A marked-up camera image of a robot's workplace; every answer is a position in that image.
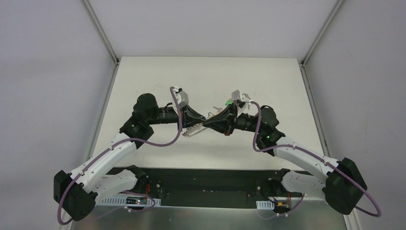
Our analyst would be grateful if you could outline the left aluminium frame post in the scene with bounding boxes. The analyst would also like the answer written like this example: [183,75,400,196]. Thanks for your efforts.
[80,0,120,66]

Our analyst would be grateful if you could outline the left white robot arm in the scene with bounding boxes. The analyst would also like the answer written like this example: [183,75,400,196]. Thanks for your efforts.
[53,87,206,225]

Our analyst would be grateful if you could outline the yellow tagged key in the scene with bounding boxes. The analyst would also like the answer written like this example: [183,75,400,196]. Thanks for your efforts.
[213,106,223,115]

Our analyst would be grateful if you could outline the right white slotted bracket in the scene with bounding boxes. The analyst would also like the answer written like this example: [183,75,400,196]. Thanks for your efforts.
[256,201,275,210]

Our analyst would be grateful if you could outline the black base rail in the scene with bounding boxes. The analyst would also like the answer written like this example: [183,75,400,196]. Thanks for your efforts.
[126,166,288,209]

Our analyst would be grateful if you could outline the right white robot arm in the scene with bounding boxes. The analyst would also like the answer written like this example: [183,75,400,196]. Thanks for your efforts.
[203,104,367,215]

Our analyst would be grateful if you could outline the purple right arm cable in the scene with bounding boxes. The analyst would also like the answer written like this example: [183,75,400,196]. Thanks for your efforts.
[248,101,382,218]

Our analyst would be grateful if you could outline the aluminium frame post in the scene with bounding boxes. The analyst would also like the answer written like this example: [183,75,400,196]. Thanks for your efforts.
[80,0,120,66]
[300,0,346,68]

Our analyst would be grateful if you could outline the white slotted bracket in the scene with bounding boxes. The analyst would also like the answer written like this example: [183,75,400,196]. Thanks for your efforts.
[256,201,275,210]
[96,195,161,207]

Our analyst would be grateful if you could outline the left green circuit board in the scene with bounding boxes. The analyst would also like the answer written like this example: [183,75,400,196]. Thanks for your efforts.
[126,197,148,205]

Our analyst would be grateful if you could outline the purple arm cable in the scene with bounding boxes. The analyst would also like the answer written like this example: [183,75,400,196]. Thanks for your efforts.
[57,86,185,226]
[248,101,382,218]

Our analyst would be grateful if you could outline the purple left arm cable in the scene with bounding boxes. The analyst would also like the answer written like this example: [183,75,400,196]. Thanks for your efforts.
[57,86,185,226]

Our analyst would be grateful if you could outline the blue tagged key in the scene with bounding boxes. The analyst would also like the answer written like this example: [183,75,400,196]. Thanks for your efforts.
[245,96,252,110]

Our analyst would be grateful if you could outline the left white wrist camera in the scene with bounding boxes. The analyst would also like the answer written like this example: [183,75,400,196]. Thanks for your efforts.
[173,88,189,108]

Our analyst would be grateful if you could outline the left white slotted bracket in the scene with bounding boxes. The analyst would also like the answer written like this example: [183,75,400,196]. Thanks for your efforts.
[96,195,161,207]

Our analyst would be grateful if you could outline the green tagged key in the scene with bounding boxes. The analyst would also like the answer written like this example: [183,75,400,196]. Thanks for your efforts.
[225,99,233,106]

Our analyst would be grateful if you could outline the right aluminium frame post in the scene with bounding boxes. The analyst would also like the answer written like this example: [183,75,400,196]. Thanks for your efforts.
[300,0,346,68]

